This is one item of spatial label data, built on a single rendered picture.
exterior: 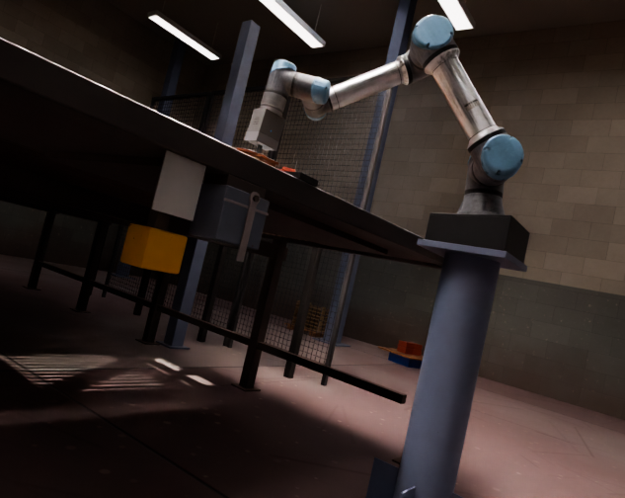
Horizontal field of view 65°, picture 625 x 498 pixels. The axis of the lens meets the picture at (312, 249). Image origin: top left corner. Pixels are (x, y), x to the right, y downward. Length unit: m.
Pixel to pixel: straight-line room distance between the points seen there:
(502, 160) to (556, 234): 4.88
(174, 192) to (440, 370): 0.94
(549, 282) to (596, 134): 1.77
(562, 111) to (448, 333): 5.47
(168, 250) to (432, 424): 0.95
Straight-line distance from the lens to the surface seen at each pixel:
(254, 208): 1.13
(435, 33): 1.61
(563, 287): 6.24
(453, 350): 1.54
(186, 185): 1.05
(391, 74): 1.72
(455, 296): 1.55
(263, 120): 1.54
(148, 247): 0.99
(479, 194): 1.61
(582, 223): 6.34
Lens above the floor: 0.67
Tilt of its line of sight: 4 degrees up
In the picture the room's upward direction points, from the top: 13 degrees clockwise
